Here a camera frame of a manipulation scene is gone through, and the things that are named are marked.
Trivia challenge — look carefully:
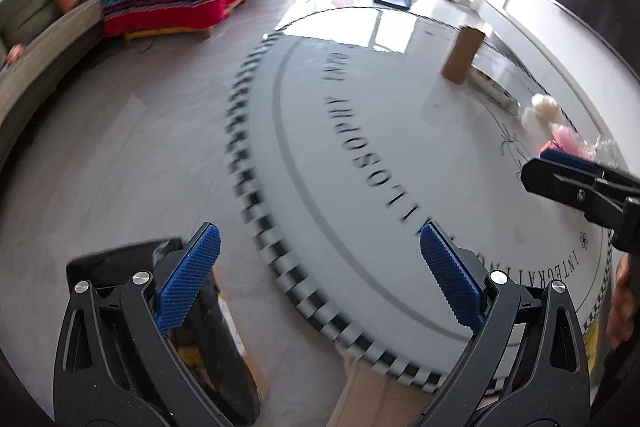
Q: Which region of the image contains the brown cardboard box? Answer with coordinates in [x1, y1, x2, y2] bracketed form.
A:
[442, 26, 486, 84]

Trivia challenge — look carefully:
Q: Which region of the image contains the black lined trash bin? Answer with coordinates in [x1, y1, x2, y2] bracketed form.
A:
[66, 237, 260, 426]

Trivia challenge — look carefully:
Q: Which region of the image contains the pink item in plastic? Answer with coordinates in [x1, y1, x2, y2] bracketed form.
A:
[539, 122, 620, 168]

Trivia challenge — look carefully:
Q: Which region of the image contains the green curved sofa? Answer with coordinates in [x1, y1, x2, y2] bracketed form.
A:
[1, 0, 104, 161]

